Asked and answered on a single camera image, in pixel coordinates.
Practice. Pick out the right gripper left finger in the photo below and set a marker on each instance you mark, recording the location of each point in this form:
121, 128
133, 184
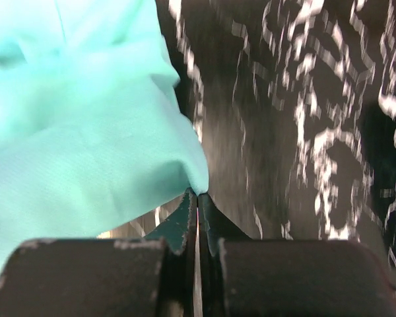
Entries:
151, 276

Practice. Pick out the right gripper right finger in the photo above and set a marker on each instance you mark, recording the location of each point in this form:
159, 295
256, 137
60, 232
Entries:
245, 277

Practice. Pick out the teal t shirt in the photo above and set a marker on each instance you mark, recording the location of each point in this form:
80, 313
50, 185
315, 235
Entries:
91, 134

